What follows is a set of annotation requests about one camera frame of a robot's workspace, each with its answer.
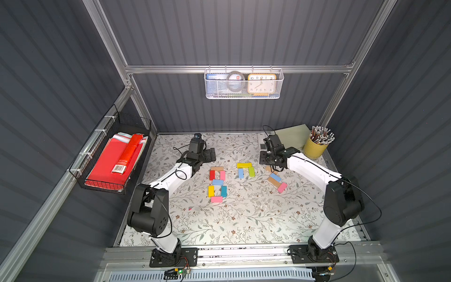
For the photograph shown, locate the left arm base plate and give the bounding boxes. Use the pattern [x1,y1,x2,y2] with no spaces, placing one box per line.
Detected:
[149,248,198,268]

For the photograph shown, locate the lime green block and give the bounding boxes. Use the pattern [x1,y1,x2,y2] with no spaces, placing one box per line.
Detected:
[248,167,256,177]

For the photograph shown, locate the pale green book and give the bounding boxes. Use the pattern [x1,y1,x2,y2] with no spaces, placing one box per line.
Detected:
[276,124,311,150]

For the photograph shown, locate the white wire wall basket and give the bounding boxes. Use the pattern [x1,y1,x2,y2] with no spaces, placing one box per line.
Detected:
[204,68,284,100]

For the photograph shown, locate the yellow block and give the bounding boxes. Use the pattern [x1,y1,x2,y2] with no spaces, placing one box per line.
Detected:
[237,163,253,169]
[208,186,215,197]

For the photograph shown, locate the yellow block front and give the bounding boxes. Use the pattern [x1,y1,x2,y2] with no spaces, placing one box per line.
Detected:
[208,186,215,197]

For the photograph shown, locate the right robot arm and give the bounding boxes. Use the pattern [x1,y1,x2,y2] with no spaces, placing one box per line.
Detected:
[260,135,365,261]

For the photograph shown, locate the round magnifier in basket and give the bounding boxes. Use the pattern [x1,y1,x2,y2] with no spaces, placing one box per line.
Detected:
[226,70,246,94]

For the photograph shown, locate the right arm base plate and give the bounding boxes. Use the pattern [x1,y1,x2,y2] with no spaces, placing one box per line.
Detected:
[287,244,339,264]

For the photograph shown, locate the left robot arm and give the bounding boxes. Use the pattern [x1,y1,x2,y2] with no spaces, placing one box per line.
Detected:
[127,133,216,254]

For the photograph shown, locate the orange alarm clock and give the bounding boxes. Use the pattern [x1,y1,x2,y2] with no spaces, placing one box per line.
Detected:
[247,74,277,96]

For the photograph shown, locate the black wire side basket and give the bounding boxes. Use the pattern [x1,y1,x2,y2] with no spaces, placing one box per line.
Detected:
[69,107,152,194]

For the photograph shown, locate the teal block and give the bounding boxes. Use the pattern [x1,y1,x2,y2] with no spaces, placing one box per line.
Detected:
[221,186,228,197]

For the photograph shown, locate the red folders stack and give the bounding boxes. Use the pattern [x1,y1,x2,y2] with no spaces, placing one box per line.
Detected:
[85,132,148,193]

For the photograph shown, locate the pink block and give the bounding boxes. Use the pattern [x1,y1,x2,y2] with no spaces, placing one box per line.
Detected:
[277,183,288,193]
[220,170,226,181]
[210,196,224,203]

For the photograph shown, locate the yellow pencil cup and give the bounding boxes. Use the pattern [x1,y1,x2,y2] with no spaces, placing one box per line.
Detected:
[303,138,328,159]

